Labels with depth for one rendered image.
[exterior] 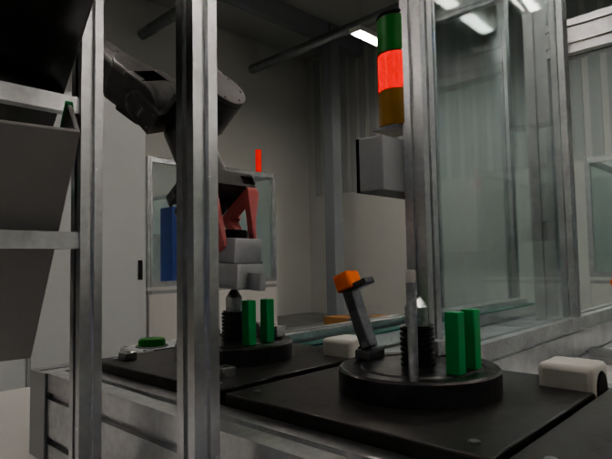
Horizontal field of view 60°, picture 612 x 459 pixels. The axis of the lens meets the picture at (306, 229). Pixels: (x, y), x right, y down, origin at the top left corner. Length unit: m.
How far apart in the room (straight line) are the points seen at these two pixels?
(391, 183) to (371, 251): 9.82
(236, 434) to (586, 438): 0.23
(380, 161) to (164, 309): 4.08
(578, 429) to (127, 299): 3.68
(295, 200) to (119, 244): 7.75
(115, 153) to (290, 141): 7.79
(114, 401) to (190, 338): 0.21
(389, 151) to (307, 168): 11.06
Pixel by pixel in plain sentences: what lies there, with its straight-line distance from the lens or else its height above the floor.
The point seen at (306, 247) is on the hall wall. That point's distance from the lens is 11.50.
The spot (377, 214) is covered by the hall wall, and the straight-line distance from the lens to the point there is 10.43.
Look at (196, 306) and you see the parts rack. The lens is 0.35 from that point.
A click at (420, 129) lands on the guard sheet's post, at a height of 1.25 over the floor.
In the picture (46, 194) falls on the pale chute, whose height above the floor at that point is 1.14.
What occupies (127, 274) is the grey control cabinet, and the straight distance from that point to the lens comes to 3.94.
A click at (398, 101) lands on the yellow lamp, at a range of 0.72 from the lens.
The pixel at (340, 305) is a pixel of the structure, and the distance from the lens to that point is 9.84.
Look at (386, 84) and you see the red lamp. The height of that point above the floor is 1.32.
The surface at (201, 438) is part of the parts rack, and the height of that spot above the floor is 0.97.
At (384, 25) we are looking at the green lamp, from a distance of 0.76.
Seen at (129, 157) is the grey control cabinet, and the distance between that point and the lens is 4.02.
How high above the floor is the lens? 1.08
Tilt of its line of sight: 4 degrees up
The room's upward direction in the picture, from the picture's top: 1 degrees counter-clockwise
